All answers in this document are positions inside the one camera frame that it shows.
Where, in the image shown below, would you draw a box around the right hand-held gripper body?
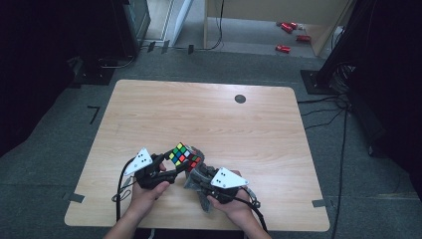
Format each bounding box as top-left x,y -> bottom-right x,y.
198,167 -> 250,204

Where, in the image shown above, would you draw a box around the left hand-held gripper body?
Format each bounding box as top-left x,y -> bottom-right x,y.
123,147 -> 177,191

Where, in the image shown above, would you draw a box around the multicoloured puzzle cube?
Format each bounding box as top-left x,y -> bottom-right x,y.
168,141 -> 203,173

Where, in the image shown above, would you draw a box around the grey fluffy cloth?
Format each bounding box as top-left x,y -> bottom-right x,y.
183,145 -> 220,213

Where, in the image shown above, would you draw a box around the person's left hand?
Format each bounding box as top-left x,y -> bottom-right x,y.
128,180 -> 171,218

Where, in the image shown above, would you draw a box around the person's right hand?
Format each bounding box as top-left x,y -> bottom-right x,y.
207,192 -> 257,228

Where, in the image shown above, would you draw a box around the black stand base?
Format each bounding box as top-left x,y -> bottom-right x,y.
71,56 -> 115,87
300,69 -> 336,96

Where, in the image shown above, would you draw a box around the black cabinet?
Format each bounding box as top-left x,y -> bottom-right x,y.
110,0 -> 152,59

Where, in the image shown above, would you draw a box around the white panel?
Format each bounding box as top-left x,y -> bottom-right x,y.
171,0 -> 195,46

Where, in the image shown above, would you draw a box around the black curtain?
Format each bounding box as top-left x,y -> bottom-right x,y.
344,0 -> 422,200
0,0 -> 127,157

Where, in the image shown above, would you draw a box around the light wooden partition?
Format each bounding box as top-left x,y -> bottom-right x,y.
202,0 -> 354,58

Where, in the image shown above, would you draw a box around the right hand-held gripper cable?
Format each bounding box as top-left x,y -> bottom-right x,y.
232,187 -> 268,233

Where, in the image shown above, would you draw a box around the coiled black cable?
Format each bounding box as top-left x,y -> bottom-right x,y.
99,54 -> 137,70

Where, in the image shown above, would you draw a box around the long black floor cable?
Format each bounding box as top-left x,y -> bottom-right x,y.
330,106 -> 349,239

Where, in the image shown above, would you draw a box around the thin black hanging cable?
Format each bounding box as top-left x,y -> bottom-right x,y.
172,0 -> 226,52

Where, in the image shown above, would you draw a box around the bundle of cables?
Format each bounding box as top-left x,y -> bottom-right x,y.
329,63 -> 357,96

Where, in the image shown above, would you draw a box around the black stand post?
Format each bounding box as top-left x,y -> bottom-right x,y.
316,0 -> 376,88

